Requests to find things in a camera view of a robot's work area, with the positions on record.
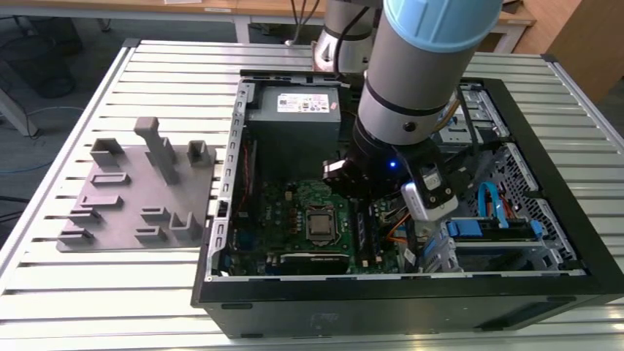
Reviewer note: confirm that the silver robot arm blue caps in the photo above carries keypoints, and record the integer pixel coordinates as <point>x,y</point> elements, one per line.
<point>415,73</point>

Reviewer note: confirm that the silver CPU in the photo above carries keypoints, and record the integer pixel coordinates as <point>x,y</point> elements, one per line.
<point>321,223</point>

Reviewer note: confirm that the grey power supply unit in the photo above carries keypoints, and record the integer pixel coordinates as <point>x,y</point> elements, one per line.
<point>293,139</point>

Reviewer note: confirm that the green motherboard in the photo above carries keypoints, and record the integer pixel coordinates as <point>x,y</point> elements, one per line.
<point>278,194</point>

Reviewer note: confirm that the hard disk in blue carrier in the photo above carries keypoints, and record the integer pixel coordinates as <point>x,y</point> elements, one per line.
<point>466,228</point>

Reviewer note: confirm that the metal drive cage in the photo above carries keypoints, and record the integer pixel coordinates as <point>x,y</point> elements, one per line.
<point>478,117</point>

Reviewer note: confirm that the black graphics card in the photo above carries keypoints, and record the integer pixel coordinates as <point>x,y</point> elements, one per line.
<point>317,261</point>

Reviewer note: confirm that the perforated metal disk cage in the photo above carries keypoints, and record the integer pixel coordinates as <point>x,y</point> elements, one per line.
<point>487,248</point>

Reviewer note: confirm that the black open PC case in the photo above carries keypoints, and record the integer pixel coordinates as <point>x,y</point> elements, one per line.
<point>390,311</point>

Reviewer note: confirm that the grey parts rack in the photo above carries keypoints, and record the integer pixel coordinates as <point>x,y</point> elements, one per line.
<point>137,197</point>

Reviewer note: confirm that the brown wooden cabinet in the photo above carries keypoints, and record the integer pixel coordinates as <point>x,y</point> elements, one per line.
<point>585,36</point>

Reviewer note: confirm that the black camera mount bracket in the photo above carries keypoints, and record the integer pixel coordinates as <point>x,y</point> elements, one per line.
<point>419,153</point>

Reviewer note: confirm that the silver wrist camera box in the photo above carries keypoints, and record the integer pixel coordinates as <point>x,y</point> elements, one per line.
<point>415,204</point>

